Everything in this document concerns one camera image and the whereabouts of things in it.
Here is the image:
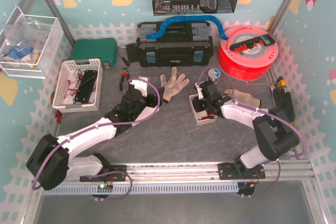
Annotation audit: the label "black screwdriver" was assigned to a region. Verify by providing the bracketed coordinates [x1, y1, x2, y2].
[117, 49, 130, 67]

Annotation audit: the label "white perforated basket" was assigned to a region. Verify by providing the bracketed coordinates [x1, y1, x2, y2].
[52, 58, 102, 113]

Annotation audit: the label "white peg board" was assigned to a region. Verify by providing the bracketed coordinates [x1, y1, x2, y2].
[132, 105, 160, 126]

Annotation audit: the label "black rubber glove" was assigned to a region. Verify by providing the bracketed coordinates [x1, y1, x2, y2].
[272, 88, 295, 123]

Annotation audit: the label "aluminium rail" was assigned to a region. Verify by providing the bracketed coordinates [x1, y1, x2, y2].
[33, 158, 316, 183]

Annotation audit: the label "blue corrugated hose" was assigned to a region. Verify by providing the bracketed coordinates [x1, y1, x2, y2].
[145, 15, 228, 41]

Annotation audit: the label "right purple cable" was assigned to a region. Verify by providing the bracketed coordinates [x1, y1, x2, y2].
[196, 67, 307, 197]

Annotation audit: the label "black battery holder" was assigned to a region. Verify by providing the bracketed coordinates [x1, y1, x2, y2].
[75, 70, 98, 104]

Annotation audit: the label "purple cable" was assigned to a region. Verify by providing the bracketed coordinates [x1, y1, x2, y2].
[196, 67, 307, 197]
[31, 78, 161, 190]

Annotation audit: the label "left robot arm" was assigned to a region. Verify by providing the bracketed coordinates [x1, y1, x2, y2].
[26, 87, 164, 190]

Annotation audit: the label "clear acrylic box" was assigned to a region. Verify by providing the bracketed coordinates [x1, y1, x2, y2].
[1, 7, 64, 79]

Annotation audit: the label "orange black pliers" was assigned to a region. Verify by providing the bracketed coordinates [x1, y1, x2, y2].
[119, 67, 130, 91]

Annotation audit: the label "solder wire spool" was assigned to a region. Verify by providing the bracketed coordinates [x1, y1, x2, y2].
[207, 68, 221, 84]

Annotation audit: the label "white spring tray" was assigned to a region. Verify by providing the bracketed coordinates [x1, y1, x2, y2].
[189, 94, 218, 126]

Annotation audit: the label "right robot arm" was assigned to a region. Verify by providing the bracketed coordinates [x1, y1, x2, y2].
[192, 80, 300, 180]

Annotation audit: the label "blue white gloves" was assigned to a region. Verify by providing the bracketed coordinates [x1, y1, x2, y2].
[5, 41, 34, 60]

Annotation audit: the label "red filament spool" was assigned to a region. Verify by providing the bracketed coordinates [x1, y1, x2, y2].
[217, 25, 278, 81]

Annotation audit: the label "white knit glove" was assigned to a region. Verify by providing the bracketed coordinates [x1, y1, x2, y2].
[160, 67, 190, 103]
[223, 89, 261, 108]

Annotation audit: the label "grey slotted cable duct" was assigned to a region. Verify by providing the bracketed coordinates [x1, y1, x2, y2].
[44, 182, 238, 196]

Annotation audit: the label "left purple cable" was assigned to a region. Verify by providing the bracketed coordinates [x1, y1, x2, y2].
[31, 78, 161, 190]

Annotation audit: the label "green plastic case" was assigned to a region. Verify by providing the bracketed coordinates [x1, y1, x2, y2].
[71, 38, 118, 67]

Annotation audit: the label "black power strip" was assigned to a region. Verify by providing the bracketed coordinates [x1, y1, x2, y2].
[229, 34, 275, 52]

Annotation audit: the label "black tool box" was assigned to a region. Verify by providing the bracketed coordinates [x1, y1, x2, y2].
[135, 22, 214, 67]

